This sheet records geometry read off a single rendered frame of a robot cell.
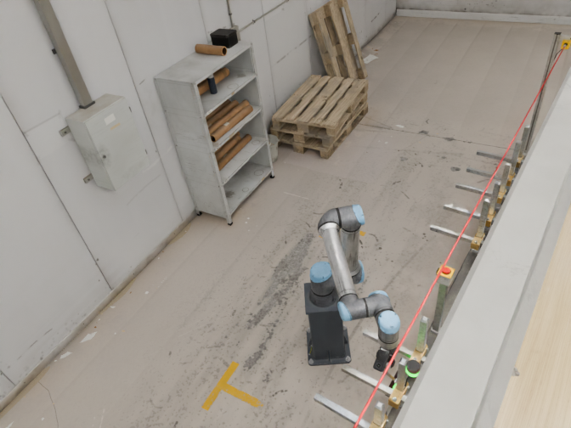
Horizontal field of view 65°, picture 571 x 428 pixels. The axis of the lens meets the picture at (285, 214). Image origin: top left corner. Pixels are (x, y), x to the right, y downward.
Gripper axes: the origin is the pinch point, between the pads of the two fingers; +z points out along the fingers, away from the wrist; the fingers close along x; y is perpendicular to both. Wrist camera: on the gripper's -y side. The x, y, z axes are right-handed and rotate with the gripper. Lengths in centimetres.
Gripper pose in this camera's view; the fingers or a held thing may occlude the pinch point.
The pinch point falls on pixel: (384, 368)
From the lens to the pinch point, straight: 232.4
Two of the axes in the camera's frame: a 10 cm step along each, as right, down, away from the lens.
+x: -8.2, -3.0, 4.9
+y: 5.6, -5.9, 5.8
